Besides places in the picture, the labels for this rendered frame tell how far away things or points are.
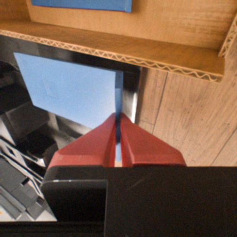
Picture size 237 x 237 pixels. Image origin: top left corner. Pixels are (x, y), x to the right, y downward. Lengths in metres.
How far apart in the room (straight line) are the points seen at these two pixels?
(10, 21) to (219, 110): 0.27
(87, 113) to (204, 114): 0.13
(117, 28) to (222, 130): 0.16
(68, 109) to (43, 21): 0.13
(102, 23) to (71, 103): 0.09
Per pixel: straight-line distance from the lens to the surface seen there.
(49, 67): 0.18
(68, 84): 0.17
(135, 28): 0.18
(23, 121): 0.34
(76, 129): 0.29
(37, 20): 0.27
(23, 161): 0.39
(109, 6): 0.19
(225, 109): 0.19
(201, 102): 0.18
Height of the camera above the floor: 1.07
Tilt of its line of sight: 45 degrees down
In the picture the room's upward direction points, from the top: 136 degrees counter-clockwise
